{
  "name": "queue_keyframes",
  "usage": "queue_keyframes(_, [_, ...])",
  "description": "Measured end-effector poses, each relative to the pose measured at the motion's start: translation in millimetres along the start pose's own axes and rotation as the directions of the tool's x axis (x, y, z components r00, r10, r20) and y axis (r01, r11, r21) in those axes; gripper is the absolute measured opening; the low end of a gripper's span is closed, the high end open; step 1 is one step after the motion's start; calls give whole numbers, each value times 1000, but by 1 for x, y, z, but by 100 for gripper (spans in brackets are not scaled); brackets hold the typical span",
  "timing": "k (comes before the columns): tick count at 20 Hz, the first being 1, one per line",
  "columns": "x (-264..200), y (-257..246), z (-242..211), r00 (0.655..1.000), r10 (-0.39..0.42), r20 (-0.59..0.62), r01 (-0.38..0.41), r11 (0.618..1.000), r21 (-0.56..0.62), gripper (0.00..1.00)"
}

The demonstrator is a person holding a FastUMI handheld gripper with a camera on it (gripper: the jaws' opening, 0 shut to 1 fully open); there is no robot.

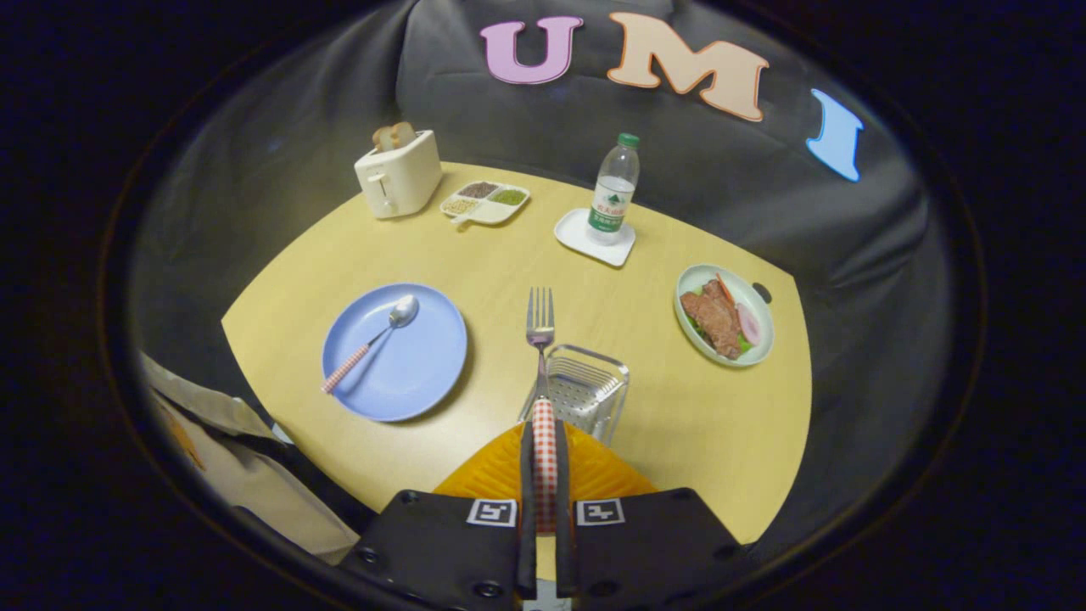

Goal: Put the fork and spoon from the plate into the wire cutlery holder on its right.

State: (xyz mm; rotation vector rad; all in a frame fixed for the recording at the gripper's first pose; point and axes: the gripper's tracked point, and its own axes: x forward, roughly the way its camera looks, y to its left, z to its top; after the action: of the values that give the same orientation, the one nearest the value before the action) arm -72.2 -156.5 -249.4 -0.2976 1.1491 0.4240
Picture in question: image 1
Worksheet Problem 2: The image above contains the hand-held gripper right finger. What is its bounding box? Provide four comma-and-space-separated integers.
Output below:
553, 420, 752, 611

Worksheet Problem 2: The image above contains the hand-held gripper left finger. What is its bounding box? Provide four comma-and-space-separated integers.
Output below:
338, 420, 540, 611

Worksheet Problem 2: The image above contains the fork with red checked handle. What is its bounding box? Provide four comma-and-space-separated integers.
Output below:
519, 286, 561, 535

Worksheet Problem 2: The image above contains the spoon with red checked handle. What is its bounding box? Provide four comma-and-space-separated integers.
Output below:
321, 294, 420, 395

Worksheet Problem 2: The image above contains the clear plastic cutlery container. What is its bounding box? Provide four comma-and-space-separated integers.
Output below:
518, 344, 630, 448

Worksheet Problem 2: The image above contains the blue plate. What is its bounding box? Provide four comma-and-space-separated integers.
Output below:
321, 283, 469, 423

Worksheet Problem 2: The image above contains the pale green bowl of meat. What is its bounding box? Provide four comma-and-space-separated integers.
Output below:
675, 264, 775, 367

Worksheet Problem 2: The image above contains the white square coaster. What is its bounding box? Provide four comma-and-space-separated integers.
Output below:
553, 208, 637, 268

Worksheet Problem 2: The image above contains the white divided grain dish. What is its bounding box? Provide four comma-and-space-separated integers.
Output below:
439, 180, 531, 228

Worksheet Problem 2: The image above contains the clear water bottle green cap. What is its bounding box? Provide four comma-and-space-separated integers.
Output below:
587, 132, 641, 247

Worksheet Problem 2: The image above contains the white toaster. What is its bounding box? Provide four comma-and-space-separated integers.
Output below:
354, 129, 444, 220

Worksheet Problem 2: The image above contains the black backdrop cloth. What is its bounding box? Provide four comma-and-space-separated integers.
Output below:
127, 0, 955, 561

